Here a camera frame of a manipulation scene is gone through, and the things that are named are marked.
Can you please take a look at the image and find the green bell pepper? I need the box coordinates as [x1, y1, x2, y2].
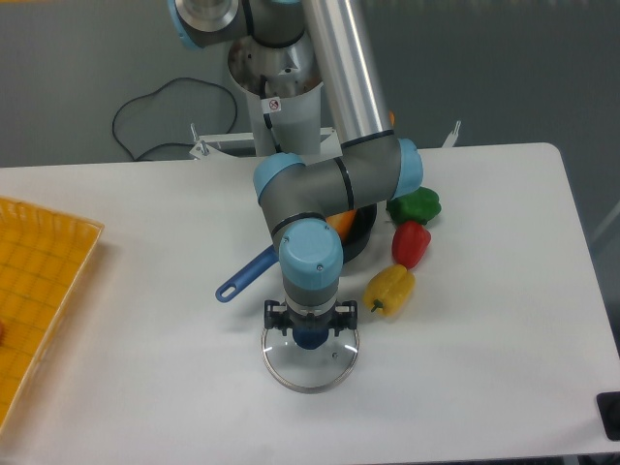
[387, 187, 442, 226]

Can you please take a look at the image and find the black object at table corner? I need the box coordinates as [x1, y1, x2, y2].
[596, 391, 620, 442]

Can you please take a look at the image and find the orange baguette bread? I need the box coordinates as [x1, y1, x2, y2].
[325, 209, 357, 242]

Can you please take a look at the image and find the yellow bell pepper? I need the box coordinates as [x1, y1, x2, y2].
[362, 264, 416, 317]

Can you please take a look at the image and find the red bell pepper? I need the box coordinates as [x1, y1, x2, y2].
[391, 220, 431, 269]

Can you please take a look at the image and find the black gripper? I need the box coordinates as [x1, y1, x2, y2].
[263, 300, 358, 337]

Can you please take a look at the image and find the glass pot lid blue knob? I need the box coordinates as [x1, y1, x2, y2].
[261, 324, 363, 394]

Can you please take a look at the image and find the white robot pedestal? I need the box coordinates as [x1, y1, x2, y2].
[228, 34, 323, 158]

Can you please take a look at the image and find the dark blue saucepan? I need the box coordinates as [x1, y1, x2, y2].
[215, 204, 377, 303]

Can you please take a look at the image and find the black cable on floor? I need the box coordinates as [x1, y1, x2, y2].
[111, 77, 239, 162]

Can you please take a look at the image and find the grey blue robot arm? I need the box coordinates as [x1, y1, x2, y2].
[169, 1, 423, 332]

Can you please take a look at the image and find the yellow woven basket tray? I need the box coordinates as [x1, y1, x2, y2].
[1, 197, 105, 429]

